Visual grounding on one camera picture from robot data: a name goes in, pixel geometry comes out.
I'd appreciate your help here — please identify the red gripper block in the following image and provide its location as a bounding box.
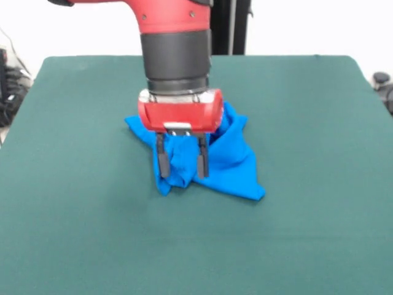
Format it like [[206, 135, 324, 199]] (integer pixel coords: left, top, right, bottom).
[[137, 88, 224, 179]]

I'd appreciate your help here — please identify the blue shirt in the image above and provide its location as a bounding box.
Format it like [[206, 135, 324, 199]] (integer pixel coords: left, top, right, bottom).
[[124, 101, 267, 202]]

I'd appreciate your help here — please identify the dark green table cloth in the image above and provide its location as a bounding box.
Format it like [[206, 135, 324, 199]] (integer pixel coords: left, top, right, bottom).
[[0, 54, 393, 295]]

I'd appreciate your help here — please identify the grey stand foot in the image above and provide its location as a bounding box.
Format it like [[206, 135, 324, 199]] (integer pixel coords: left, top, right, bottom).
[[372, 71, 393, 117]]

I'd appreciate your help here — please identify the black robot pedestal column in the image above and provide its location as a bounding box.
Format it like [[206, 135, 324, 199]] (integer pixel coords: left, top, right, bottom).
[[210, 0, 254, 57]]

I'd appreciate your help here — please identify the black cable pile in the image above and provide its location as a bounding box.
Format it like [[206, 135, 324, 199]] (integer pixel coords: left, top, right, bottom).
[[0, 47, 34, 128]]

